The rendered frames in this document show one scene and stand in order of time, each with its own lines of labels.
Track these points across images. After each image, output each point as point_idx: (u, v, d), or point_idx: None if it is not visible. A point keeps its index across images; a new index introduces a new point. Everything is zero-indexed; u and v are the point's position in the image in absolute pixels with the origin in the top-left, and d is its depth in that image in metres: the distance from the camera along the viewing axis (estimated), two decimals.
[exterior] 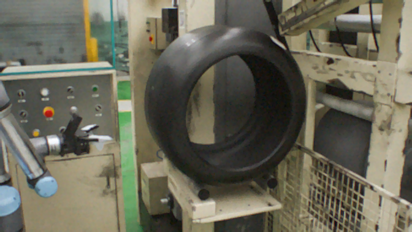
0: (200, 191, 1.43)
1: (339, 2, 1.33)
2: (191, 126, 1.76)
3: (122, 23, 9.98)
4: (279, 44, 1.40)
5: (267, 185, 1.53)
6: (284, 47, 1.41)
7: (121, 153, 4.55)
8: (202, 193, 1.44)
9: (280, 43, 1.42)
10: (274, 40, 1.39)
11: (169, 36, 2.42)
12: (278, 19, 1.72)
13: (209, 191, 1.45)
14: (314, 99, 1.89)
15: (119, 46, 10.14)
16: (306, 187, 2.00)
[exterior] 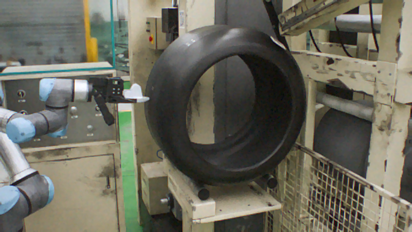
0: (200, 191, 1.43)
1: (339, 2, 1.33)
2: (191, 126, 1.76)
3: (122, 23, 9.98)
4: (279, 44, 1.40)
5: (267, 185, 1.53)
6: (284, 48, 1.41)
7: (121, 153, 4.55)
8: (202, 193, 1.44)
9: (280, 43, 1.42)
10: (274, 40, 1.39)
11: (169, 36, 2.42)
12: (278, 19, 1.72)
13: (209, 191, 1.45)
14: (314, 99, 1.89)
15: (119, 46, 10.14)
16: (306, 187, 2.00)
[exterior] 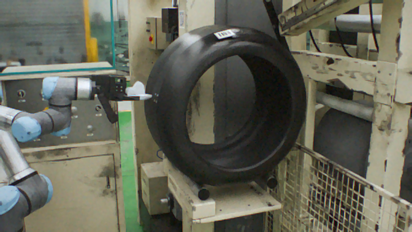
0: (201, 199, 1.44)
1: (339, 2, 1.33)
2: (191, 126, 1.76)
3: (122, 23, 9.98)
4: (227, 35, 1.32)
5: (276, 185, 1.55)
6: (232, 34, 1.33)
7: (121, 153, 4.55)
8: (203, 197, 1.44)
9: (227, 32, 1.34)
10: (219, 37, 1.31)
11: (169, 36, 2.42)
12: (278, 19, 1.72)
13: (200, 190, 1.43)
14: (314, 99, 1.89)
15: (119, 46, 10.14)
16: (306, 187, 2.00)
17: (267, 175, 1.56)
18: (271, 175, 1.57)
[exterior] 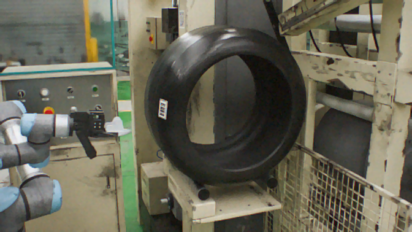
0: (206, 189, 1.44)
1: (339, 2, 1.33)
2: (191, 126, 1.76)
3: (122, 23, 9.98)
4: (165, 110, 1.31)
5: (270, 178, 1.53)
6: (167, 104, 1.30)
7: (121, 153, 4.55)
8: (205, 193, 1.44)
9: (162, 105, 1.32)
10: (165, 118, 1.31)
11: (169, 36, 2.42)
12: (278, 19, 1.72)
13: (206, 198, 1.45)
14: (314, 99, 1.89)
15: (119, 46, 10.14)
16: (306, 187, 2.00)
17: (265, 185, 1.57)
18: (262, 181, 1.57)
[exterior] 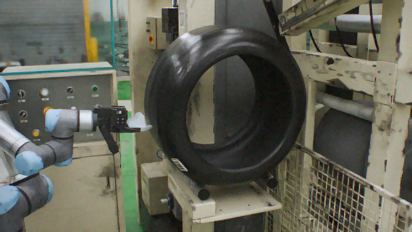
0: (198, 193, 1.43)
1: (339, 2, 1.33)
2: (191, 126, 1.76)
3: (122, 23, 9.98)
4: (181, 165, 1.37)
5: (270, 188, 1.54)
6: (178, 161, 1.37)
7: (121, 153, 4.55)
8: (202, 194, 1.44)
9: (176, 162, 1.39)
10: (186, 170, 1.38)
11: (169, 36, 2.42)
12: (278, 19, 1.72)
13: (208, 189, 1.44)
14: (314, 99, 1.89)
15: (119, 46, 10.14)
16: (306, 187, 2.00)
17: None
18: None
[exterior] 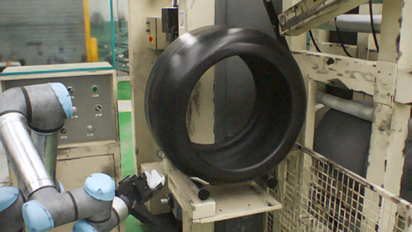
0: (200, 199, 1.44)
1: (339, 2, 1.33)
2: (191, 126, 1.76)
3: (122, 23, 9.98)
4: (202, 181, 1.42)
5: (276, 185, 1.55)
6: (197, 178, 1.41)
7: (121, 153, 4.55)
8: (202, 197, 1.44)
9: (197, 180, 1.43)
10: (208, 184, 1.43)
11: (169, 36, 2.42)
12: (278, 19, 1.72)
13: (200, 190, 1.43)
14: (314, 99, 1.89)
15: (119, 46, 10.14)
16: (306, 187, 2.00)
17: (267, 175, 1.56)
18: (271, 175, 1.57)
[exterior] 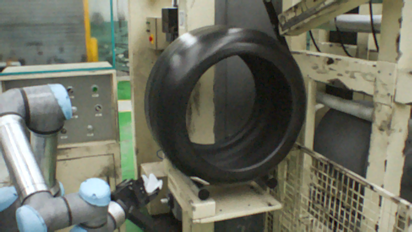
0: (200, 199, 1.44)
1: (339, 2, 1.33)
2: (191, 126, 1.76)
3: (122, 23, 9.98)
4: (202, 181, 1.42)
5: (276, 185, 1.55)
6: (197, 178, 1.41)
7: (121, 153, 4.55)
8: (202, 197, 1.44)
9: (197, 180, 1.43)
10: (208, 184, 1.43)
11: (169, 36, 2.42)
12: (278, 19, 1.72)
13: (200, 190, 1.43)
14: (314, 99, 1.89)
15: (119, 46, 10.14)
16: (306, 187, 2.00)
17: (267, 175, 1.56)
18: (271, 175, 1.57)
